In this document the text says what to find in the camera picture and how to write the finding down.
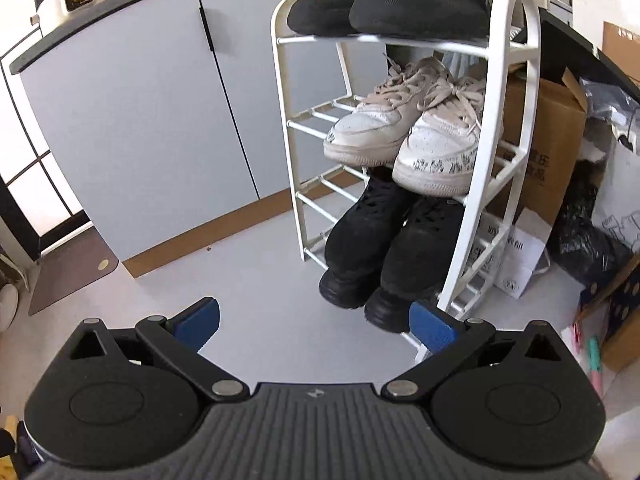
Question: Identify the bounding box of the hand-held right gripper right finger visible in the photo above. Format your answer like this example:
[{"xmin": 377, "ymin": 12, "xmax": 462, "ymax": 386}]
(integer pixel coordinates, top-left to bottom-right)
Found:
[{"xmin": 382, "ymin": 299, "xmax": 571, "ymax": 403}]

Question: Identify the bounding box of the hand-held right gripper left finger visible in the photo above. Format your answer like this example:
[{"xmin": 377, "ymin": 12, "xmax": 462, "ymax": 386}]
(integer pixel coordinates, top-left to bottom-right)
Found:
[{"xmin": 68, "ymin": 297, "xmax": 250, "ymax": 402}]

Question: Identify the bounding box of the black lace-up sneaker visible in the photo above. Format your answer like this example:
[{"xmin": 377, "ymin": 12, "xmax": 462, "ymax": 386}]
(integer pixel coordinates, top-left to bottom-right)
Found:
[
  {"xmin": 324, "ymin": 176, "xmax": 418, "ymax": 281},
  {"xmin": 380, "ymin": 195, "xmax": 468, "ymax": 298}
]

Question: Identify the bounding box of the white printed sneaker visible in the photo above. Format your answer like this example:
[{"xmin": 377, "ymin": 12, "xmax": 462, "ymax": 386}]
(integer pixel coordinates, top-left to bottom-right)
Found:
[
  {"xmin": 391, "ymin": 74, "xmax": 488, "ymax": 197},
  {"xmin": 323, "ymin": 57, "xmax": 453, "ymax": 167}
]

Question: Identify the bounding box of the white shoe rack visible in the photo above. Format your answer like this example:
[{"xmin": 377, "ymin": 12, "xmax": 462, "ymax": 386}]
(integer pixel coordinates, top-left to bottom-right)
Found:
[{"xmin": 270, "ymin": 0, "xmax": 543, "ymax": 366}]

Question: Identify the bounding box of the black buckle clog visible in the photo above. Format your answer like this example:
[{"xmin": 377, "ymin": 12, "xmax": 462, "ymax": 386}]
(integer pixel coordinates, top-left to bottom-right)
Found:
[
  {"xmin": 286, "ymin": 0, "xmax": 406, "ymax": 37},
  {"xmin": 348, "ymin": 0, "xmax": 493, "ymax": 40}
]

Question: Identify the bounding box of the white printed carton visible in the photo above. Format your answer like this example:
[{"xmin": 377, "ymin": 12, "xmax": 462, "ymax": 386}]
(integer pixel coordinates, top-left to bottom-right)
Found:
[{"xmin": 477, "ymin": 207, "xmax": 552, "ymax": 300}]

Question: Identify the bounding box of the brown doormat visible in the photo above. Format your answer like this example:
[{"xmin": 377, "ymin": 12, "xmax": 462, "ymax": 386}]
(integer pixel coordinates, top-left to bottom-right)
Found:
[{"xmin": 27, "ymin": 225, "xmax": 121, "ymax": 317}]

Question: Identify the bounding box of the teal tube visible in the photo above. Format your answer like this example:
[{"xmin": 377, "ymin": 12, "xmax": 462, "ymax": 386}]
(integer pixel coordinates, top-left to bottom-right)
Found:
[{"xmin": 587, "ymin": 337, "xmax": 604, "ymax": 387}]

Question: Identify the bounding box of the black patterned bag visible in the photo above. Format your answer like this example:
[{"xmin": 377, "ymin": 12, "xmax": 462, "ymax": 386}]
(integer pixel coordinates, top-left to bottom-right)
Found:
[{"xmin": 547, "ymin": 160, "xmax": 635, "ymax": 288}]

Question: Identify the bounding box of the dotted cardboard box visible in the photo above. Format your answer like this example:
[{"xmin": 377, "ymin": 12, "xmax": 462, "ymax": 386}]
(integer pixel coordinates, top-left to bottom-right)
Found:
[{"xmin": 575, "ymin": 255, "xmax": 640, "ymax": 375}]

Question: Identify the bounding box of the white round-base stand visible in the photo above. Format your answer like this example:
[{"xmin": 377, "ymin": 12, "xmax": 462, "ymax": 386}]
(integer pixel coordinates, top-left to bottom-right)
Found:
[{"xmin": 0, "ymin": 255, "xmax": 26, "ymax": 332}]

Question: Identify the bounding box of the brown cardboard box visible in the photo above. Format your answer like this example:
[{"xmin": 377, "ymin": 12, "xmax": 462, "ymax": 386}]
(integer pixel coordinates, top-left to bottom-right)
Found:
[{"xmin": 500, "ymin": 67, "xmax": 590, "ymax": 228}]

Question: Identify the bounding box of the white printed bag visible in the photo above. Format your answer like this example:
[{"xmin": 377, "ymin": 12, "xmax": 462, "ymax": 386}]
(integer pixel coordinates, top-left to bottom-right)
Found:
[{"xmin": 590, "ymin": 132, "xmax": 640, "ymax": 255}]

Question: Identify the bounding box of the grey plastic bag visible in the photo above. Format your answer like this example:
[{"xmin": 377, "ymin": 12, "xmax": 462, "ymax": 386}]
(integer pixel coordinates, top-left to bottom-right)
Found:
[{"xmin": 580, "ymin": 77, "xmax": 640, "ymax": 128}]

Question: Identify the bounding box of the black countertop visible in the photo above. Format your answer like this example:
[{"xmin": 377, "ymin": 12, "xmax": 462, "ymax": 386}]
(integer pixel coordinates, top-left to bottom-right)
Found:
[{"xmin": 540, "ymin": 7, "xmax": 640, "ymax": 103}]

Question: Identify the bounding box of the white cooking pot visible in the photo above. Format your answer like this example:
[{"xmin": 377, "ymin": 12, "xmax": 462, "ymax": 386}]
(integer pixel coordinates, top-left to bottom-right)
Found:
[{"xmin": 36, "ymin": 0, "xmax": 120, "ymax": 30}]

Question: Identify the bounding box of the flat cardboard piece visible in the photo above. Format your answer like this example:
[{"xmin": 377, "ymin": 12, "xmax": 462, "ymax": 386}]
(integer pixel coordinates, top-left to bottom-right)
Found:
[{"xmin": 602, "ymin": 21, "xmax": 640, "ymax": 67}]

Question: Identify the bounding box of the glass door black frame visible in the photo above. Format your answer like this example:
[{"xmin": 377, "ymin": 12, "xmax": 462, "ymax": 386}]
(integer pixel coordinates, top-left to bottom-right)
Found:
[{"xmin": 0, "ymin": 27, "xmax": 96, "ymax": 261}]

